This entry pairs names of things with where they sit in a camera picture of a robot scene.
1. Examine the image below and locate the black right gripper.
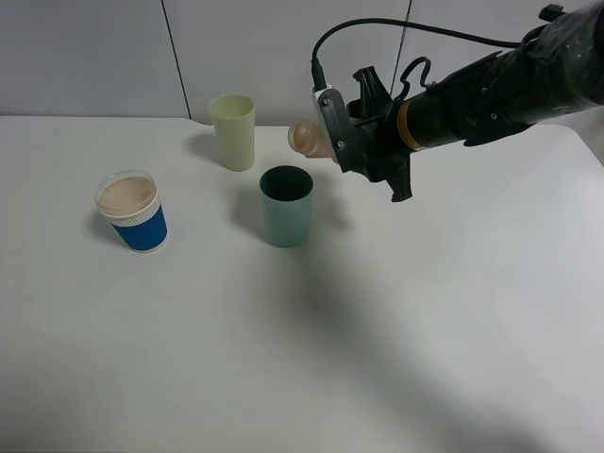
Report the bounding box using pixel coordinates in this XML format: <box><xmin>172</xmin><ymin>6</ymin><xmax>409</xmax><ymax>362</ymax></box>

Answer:
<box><xmin>346</xmin><ymin>67</ymin><xmax>412</xmax><ymax>203</ymax></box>

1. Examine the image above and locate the clear bottle with pink label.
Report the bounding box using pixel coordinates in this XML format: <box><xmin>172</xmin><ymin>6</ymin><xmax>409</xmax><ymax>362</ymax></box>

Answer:
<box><xmin>288</xmin><ymin>119</ymin><xmax>337</xmax><ymax>162</ymax></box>

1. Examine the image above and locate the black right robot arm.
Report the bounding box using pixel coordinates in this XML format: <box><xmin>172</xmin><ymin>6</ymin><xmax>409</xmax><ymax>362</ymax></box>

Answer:
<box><xmin>356</xmin><ymin>1</ymin><xmax>603</xmax><ymax>202</ymax></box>

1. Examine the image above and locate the teal plastic cup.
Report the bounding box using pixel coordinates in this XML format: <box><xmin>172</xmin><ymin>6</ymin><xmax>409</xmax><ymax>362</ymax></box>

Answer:
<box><xmin>260</xmin><ymin>165</ymin><xmax>314</xmax><ymax>247</ymax></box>

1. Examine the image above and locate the pale yellow plastic cup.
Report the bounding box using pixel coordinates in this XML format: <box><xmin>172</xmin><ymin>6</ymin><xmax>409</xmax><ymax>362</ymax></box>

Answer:
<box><xmin>209</xmin><ymin>94</ymin><xmax>255</xmax><ymax>172</ymax></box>

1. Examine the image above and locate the blue cup with clear lid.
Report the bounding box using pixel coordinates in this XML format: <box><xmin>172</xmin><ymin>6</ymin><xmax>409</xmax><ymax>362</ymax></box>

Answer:
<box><xmin>94</xmin><ymin>170</ymin><xmax>168</xmax><ymax>252</ymax></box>

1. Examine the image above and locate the black wrist camera with silver top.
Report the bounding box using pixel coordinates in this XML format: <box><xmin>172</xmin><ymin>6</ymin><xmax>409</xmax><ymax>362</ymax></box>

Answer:
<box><xmin>312</xmin><ymin>84</ymin><xmax>371</xmax><ymax>178</ymax></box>

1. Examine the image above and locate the black camera cable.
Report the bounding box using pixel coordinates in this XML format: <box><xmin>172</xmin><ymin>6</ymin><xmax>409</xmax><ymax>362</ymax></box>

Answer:
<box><xmin>310</xmin><ymin>18</ymin><xmax>534</xmax><ymax>103</ymax></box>

